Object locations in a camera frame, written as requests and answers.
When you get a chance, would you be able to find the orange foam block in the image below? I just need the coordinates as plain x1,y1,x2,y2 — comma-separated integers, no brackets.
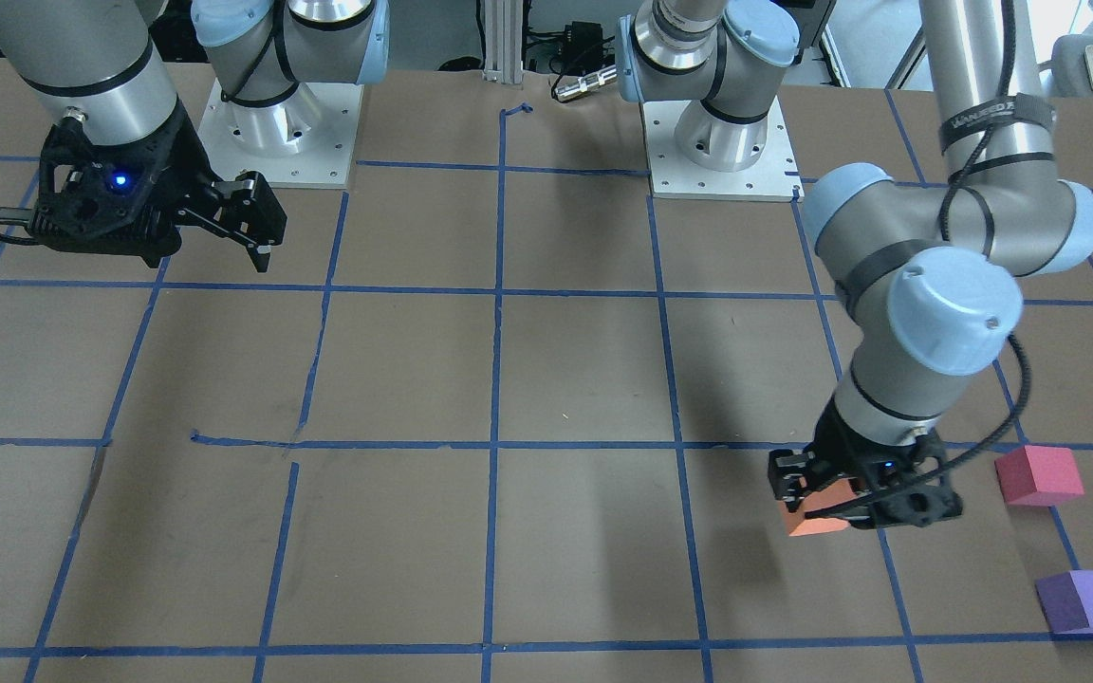
779,479,861,539

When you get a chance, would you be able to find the purple foam block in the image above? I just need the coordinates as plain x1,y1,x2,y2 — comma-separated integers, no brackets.
1035,570,1093,635

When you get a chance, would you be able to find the silver cylindrical connector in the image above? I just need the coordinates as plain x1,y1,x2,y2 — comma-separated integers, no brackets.
551,64,619,103

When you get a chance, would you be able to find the black power adapter background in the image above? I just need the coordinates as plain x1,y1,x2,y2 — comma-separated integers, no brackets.
560,21,603,62

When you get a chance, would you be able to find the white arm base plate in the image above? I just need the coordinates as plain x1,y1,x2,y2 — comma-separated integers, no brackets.
196,83,365,190
640,101,806,202

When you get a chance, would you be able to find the red foam block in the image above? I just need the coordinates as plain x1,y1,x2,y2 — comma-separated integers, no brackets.
994,444,1085,507

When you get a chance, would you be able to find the aluminium frame post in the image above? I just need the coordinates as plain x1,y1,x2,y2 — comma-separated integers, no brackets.
478,0,526,87

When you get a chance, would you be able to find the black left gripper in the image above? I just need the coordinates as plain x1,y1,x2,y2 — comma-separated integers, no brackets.
768,399,964,530

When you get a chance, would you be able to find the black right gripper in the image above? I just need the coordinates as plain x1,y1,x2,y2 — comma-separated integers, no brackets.
0,102,287,273

